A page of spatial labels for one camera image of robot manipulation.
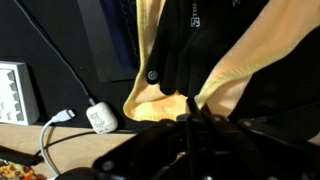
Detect white earbuds case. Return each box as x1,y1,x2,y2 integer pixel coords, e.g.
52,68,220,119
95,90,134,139
85,101,119,135

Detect white USB cable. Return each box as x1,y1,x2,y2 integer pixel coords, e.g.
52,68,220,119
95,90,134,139
39,108,77,178

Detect black round pouch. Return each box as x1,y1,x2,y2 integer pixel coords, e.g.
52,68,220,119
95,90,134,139
54,167,98,180

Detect yellow towel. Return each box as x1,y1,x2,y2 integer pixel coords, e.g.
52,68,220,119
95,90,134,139
123,0,320,123

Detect dark blue notebook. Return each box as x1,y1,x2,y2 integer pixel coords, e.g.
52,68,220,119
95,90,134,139
77,0,141,83

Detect thin gray cable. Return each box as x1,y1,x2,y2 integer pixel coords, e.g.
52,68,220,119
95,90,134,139
13,0,98,106

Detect black ridged stick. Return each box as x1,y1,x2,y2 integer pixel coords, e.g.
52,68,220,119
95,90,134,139
0,144,44,167

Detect yellow red snack wrapper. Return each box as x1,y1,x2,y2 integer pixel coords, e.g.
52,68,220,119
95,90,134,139
0,159,46,180

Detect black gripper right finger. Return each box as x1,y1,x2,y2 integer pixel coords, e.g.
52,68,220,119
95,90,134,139
200,103,320,174

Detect black desk mat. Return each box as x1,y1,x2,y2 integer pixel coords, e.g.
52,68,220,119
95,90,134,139
0,0,320,141

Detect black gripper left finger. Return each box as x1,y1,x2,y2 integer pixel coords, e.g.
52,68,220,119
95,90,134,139
93,96,202,178

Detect white keyboard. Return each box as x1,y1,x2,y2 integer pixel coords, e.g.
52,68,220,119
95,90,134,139
0,60,40,127

